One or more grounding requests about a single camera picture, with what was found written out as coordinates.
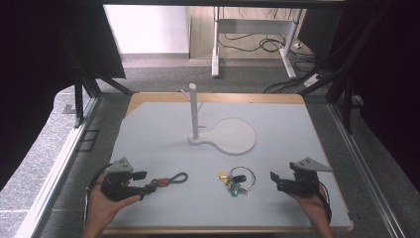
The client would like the person's left hand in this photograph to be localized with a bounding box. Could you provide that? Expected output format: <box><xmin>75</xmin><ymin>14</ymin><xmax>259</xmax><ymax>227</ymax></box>
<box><xmin>86</xmin><ymin>173</ymin><xmax>142</xmax><ymax>231</ymax></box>

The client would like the bundle of black floor cables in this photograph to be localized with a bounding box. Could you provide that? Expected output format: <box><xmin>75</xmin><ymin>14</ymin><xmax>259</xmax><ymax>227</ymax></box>
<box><xmin>262</xmin><ymin>59</ymin><xmax>335</xmax><ymax>95</ymax></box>
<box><xmin>217</xmin><ymin>8</ymin><xmax>319</xmax><ymax>64</ymax></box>

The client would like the person's right hand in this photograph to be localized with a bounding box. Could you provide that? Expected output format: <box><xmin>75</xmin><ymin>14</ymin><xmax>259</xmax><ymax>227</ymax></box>
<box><xmin>288</xmin><ymin>182</ymin><xmax>332</xmax><ymax>230</ymax></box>

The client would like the aluminium rail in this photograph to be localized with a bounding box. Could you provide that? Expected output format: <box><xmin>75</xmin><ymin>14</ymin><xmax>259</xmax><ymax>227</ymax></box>
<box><xmin>328</xmin><ymin>102</ymin><xmax>408</xmax><ymax>238</ymax></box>
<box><xmin>13</xmin><ymin>97</ymin><xmax>102</xmax><ymax>238</ymax></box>

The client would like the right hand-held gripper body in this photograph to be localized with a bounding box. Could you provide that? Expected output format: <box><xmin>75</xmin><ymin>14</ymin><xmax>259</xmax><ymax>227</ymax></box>
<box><xmin>286</xmin><ymin>157</ymin><xmax>334</xmax><ymax>199</ymax></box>

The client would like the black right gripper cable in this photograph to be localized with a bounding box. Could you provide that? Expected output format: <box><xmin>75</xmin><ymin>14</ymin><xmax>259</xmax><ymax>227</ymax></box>
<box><xmin>317</xmin><ymin>180</ymin><xmax>333</xmax><ymax>223</ymax></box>

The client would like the black and orange lanyard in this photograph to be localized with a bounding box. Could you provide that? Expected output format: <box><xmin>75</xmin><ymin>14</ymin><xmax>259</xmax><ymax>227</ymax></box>
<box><xmin>144</xmin><ymin>172</ymin><xmax>189</xmax><ymax>196</ymax></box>

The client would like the white desk frame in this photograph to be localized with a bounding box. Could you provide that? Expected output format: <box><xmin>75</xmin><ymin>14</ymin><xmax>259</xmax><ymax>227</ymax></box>
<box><xmin>211</xmin><ymin>6</ymin><xmax>305</xmax><ymax>79</ymax></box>

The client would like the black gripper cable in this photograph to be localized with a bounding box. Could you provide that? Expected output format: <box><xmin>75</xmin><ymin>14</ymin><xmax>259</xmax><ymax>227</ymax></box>
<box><xmin>82</xmin><ymin>163</ymin><xmax>114</xmax><ymax>229</ymax></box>
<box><xmin>317</xmin><ymin>180</ymin><xmax>333</xmax><ymax>223</ymax></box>

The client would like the black metal stand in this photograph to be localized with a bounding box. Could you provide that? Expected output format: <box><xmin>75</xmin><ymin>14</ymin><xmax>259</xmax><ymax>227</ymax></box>
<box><xmin>298</xmin><ymin>6</ymin><xmax>391</xmax><ymax>135</ymax></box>
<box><xmin>69</xmin><ymin>49</ymin><xmax>137</xmax><ymax>129</ymax></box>

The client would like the dark curtain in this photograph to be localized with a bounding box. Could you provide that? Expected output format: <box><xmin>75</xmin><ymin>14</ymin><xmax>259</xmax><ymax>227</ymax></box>
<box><xmin>0</xmin><ymin>0</ymin><xmax>127</xmax><ymax>191</ymax></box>
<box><xmin>330</xmin><ymin>0</ymin><xmax>420</xmax><ymax>193</ymax></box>

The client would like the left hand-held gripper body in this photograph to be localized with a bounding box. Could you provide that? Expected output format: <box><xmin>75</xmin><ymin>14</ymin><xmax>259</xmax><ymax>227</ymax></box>
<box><xmin>99</xmin><ymin>157</ymin><xmax>135</xmax><ymax>202</ymax></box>

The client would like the light grey table mat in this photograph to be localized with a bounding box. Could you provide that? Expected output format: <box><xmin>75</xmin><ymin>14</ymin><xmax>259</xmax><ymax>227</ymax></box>
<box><xmin>108</xmin><ymin>101</ymin><xmax>352</xmax><ymax>229</ymax></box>

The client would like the white power strip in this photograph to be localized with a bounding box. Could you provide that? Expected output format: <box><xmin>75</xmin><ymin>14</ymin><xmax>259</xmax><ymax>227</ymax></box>
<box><xmin>302</xmin><ymin>72</ymin><xmax>323</xmax><ymax>89</ymax></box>

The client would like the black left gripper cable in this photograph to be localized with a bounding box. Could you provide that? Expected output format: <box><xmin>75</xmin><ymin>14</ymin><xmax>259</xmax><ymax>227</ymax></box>
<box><xmin>82</xmin><ymin>163</ymin><xmax>114</xmax><ymax>229</ymax></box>

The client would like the white hook stand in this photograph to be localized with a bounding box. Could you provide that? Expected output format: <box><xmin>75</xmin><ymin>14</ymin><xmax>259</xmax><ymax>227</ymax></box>
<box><xmin>179</xmin><ymin>82</ymin><xmax>258</xmax><ymax>157</ymax></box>

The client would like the bunch of keys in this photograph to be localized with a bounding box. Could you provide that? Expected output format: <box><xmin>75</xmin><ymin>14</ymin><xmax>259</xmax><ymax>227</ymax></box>
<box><xmin>216</xmin><ymin>165</ymin><xmax>258</xmax><ymax>198</ymax></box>

